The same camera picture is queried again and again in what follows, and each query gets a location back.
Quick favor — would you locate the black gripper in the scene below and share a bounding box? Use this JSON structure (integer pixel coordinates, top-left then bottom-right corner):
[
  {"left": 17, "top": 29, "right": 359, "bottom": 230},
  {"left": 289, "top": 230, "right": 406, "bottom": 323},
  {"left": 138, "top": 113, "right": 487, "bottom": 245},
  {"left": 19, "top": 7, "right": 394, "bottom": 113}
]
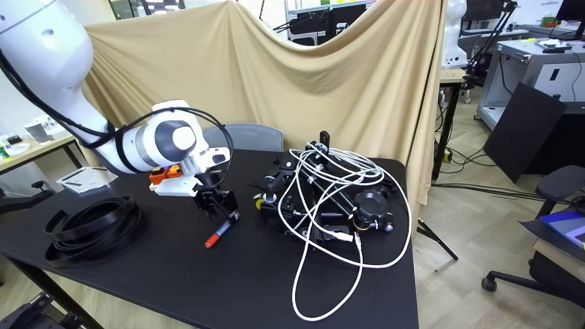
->
[{"left": 194, "top": 166, "right": 242, "bottom": 223}]

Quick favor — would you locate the marker with orange cap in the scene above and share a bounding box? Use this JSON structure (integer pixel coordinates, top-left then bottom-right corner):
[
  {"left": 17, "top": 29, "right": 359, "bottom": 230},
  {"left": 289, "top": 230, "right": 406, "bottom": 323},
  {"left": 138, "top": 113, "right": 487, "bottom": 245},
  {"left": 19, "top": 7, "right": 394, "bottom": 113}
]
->
[{"left": 203, "top": 210, "right": 242, "bottom": 250}]

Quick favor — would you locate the grey chair backrest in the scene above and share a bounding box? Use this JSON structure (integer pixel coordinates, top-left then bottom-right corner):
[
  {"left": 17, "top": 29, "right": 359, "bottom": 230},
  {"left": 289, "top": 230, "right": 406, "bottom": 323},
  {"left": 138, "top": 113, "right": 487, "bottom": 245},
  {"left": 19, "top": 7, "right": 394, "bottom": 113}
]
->
[{"left": 203, "top": 122, "right": 287, "bottom": 153}]

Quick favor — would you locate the clear plastic container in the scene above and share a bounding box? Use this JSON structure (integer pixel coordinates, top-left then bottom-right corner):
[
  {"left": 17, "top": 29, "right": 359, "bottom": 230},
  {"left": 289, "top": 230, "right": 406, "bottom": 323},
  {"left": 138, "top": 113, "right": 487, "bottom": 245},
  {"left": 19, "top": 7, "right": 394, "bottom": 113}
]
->
[{"left": 57, "top": 164, "right": 119, "bottom": 195}]

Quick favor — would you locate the black tripod rig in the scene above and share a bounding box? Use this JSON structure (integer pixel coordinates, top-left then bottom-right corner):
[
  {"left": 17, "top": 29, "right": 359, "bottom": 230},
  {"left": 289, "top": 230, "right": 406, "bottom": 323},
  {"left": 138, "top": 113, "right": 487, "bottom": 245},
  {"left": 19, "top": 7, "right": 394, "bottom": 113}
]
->
[{"left": 253, "top": 130, "right": 399, "bottom": 243}]

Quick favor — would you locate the beige cloth curtain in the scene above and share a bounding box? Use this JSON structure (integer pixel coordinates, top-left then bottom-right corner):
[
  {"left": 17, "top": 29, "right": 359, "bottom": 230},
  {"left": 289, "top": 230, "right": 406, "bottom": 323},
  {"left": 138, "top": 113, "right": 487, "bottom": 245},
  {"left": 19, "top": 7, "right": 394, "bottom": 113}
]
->
[{"left": 81, "top": 0, "right": 450, "bottom": 208}]

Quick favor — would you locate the wooden side table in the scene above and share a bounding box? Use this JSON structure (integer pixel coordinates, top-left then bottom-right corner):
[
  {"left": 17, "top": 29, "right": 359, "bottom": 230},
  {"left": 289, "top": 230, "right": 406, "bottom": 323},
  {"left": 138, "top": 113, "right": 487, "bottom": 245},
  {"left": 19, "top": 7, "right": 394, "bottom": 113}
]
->
[{"left": 0, "top": 133, "right": 85, "bottom": 179}]

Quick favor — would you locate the small white box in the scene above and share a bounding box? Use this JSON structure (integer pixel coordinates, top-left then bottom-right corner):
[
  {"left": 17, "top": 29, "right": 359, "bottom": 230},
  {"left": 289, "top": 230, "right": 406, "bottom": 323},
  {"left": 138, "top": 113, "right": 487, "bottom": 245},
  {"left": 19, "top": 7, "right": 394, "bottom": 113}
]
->
[{"left": 24, "top": 117, "right": 66, "bottom": 142}]

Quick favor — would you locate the wooden desk with black leg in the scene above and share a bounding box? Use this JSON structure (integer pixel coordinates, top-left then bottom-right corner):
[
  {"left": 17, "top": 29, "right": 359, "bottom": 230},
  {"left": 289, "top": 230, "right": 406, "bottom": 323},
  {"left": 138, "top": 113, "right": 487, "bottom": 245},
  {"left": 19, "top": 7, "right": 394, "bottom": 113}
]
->
[{"left": 432, "top": 68, "right": 468, "bottom": 181}]

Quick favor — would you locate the black flat panel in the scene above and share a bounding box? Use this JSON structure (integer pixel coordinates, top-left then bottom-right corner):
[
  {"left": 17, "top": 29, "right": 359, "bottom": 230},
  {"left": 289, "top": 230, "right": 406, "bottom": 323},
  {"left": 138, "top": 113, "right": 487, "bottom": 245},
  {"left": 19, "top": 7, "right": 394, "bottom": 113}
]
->
[{"left": 483, "top": 80, "right": 569, "bottom": 184}]

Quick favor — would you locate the black office chair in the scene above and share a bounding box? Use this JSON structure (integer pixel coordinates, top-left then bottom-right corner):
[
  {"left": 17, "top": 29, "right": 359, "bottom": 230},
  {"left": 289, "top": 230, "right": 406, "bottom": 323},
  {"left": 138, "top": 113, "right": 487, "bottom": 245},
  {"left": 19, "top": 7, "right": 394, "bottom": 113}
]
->
[{"left": 481, "top": 163, "right": 585, "bottom": 309}]

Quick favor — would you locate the grey desk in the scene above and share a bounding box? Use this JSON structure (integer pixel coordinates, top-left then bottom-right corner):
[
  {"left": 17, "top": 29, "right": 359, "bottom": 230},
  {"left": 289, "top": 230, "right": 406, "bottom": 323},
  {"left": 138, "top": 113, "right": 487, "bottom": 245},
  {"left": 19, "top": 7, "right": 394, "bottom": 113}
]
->
[{"left": 478, "top": 38, "right": 585, "bottom": 133}]

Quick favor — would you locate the blue flat box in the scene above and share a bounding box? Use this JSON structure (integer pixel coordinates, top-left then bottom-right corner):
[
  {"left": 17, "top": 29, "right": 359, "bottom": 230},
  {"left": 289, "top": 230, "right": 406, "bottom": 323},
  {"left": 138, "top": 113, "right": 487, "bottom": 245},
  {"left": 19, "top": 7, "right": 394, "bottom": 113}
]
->
[{"left": 538, "top": 208, "right": 585, "bottom": 252}]

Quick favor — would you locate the white orange wrist camera mount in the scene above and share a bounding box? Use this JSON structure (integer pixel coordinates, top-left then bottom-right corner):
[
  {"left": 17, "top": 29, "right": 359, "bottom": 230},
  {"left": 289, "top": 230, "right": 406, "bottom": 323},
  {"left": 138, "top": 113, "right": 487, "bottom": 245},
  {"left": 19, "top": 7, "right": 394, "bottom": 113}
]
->
[{"left": 149, "top": 163, "right": 205, "bottom": 199}]

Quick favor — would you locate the white cable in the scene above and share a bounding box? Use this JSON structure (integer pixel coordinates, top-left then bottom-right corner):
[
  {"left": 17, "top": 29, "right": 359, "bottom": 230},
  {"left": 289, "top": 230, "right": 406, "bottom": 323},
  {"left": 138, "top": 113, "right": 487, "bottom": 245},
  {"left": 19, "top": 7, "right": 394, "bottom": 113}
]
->
[{"left": 277, "top": 142, "right": 415, "bottom": 323}]

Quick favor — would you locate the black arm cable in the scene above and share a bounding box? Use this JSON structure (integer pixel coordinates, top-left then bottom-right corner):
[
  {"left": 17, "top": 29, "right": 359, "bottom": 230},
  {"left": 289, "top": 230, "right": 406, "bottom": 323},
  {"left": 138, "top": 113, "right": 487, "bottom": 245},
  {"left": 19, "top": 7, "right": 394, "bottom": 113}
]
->
[{"left": 0, "top": 47, "right": 236, "bottom": 175}]

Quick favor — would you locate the black coiled hose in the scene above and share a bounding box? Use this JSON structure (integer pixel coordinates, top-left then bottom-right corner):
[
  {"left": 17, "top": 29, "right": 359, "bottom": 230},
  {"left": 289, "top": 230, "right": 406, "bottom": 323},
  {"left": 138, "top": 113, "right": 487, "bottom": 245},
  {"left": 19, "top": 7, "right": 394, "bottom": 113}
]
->
[{"left": 43, "top": 192, "right": 149, "bottom": 267}]

